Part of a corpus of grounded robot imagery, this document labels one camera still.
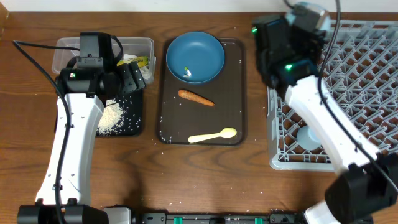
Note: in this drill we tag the cream plastic spoon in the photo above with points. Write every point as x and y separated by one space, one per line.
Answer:
224 133

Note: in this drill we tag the aluminium foil ball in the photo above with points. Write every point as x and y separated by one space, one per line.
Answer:
146 73

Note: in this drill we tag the pile of white rice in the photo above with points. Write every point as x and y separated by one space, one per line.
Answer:
112 121

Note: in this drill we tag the orange carrot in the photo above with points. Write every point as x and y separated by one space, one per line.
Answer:
194 97

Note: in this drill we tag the light blue plastic cup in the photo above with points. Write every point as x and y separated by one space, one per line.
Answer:
307 139

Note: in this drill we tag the grey plastic dishwasher rack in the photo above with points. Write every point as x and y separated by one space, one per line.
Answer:
362 78

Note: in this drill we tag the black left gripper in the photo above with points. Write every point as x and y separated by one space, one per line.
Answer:
134 78

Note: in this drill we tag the black waste tray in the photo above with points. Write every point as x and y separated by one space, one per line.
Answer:
133 105

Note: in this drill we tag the small foil wrapper scrap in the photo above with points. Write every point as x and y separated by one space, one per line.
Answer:
187 72

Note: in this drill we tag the dark brown serving tray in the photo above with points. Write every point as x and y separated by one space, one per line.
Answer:
178 118

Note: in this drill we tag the yellow green snack wrapper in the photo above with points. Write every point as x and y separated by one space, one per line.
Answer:
142 61

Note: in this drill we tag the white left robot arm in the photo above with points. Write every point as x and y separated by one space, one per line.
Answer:
64 196

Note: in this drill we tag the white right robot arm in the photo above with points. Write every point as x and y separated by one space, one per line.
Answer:
291 56

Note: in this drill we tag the black rail at table edge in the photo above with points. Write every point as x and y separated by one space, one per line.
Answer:
166 217

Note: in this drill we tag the clear plastic waste bin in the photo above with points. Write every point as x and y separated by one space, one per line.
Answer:
139 46

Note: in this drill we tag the dark blue plate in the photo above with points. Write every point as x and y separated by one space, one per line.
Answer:
201 52

